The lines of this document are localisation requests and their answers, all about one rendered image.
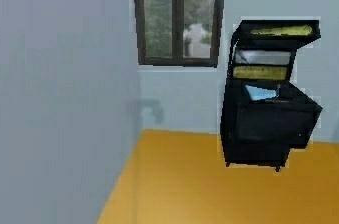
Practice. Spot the black arcade machine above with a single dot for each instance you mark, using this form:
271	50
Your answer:
267	126

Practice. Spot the dark framed window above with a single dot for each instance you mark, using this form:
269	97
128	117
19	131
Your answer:
178	33

